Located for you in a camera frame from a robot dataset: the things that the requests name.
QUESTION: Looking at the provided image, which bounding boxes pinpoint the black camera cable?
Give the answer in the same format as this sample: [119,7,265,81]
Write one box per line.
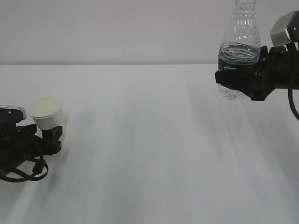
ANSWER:
[288,42,299,121]
[0,130,49,182]

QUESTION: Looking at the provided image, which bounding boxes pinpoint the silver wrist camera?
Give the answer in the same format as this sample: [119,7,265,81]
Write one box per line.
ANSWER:
[270,10,299,47]
[0,105,27,124]

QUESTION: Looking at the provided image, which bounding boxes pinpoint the clear water bottle green label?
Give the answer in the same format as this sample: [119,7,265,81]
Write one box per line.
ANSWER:
[217,0,261,101]

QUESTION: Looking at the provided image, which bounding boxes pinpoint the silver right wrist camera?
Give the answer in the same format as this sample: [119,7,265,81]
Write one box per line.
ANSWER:
[270,10,299,47]

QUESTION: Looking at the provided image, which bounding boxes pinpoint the white paper cup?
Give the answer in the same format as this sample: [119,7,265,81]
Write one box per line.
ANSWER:
[29,96,65,146]

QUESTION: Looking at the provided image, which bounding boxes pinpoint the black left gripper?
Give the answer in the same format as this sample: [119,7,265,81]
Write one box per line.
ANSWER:
[0,124,63,172]

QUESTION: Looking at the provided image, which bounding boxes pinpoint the black left camera cable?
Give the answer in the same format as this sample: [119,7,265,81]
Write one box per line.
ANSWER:
[0,130,49,182]

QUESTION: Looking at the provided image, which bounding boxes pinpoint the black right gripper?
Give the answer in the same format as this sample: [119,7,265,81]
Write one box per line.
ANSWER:
[215,45,299,101]

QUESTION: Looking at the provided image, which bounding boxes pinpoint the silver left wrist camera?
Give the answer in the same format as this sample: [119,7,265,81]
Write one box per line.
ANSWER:
[0,105,27,124]

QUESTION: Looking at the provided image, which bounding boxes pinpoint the black right camera cable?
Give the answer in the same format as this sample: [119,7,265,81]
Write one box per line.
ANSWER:
[288,42,299,121]

